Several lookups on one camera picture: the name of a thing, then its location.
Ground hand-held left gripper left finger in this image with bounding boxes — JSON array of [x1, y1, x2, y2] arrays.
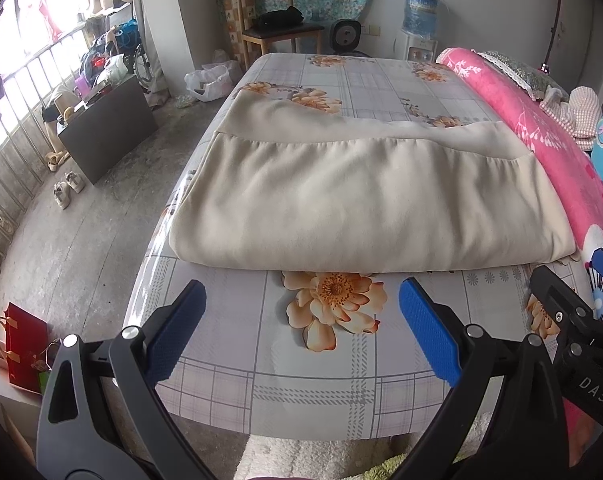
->
[[36, 279, 217, 480]]

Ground beige curtain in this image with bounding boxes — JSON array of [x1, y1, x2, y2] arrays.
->
[[130, 0, 170, 109]]

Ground white water dispenser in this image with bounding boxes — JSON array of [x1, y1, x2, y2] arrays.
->
[[394, 30, 438, 63]]

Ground white fluffy cloth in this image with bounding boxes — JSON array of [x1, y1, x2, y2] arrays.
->
[[234, 412, 492, 480]]

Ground dark grey cabinet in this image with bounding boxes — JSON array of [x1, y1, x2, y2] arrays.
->
[[56, 74, 158, 186]]

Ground blue water jug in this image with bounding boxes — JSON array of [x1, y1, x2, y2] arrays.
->
[[403, 0, 439, 38]]

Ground pile of bags and clothes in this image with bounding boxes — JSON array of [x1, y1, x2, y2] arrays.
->
[[79, 19, 152, 92]]

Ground pink floral blanket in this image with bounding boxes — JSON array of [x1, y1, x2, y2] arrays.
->
[[435, 47, 603, 461]]

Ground bed with floral sheet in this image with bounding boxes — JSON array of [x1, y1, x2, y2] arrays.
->
[[124, 52, 597, 436]]

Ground patterned tall box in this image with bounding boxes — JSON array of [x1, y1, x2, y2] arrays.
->
[[220, 0, 255, 68]]

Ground beige zip jacket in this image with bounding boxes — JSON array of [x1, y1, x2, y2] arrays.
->
[[169, 91, 577, 273]]

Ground wooden chair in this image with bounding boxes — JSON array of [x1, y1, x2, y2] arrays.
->
[[232, 0, 327, 71]]

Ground metal window railing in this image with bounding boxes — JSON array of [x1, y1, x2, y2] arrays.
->
[[0, 25, 90, 311]]

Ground checkered cloth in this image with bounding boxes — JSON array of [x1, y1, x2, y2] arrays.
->
[[539, 86, 602, 138]]

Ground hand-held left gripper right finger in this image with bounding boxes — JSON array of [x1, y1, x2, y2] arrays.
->
[[391, 276, 567, 480]]

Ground red paper bag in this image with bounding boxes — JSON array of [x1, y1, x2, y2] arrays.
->
[[4, 302, 50, 394]]

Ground pink hanging garment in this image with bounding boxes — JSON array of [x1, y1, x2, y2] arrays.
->
[[16, 0, 65, 44]]

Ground black bag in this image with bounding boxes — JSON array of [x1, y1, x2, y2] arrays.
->
[[256, 6, 305, 30]]

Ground lace-trimmed pillow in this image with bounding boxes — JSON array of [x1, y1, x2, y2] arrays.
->
[[474, 50, 569, 101]]

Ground beige slippers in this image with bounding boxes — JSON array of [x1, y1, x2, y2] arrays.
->
[[44, 150, 73, 171]]

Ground white plastic bag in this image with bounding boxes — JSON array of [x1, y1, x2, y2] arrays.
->
[[184, 61, 242, 102]]

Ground black round fan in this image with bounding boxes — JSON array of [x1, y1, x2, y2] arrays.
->
[[330, 19, 365, 53]]

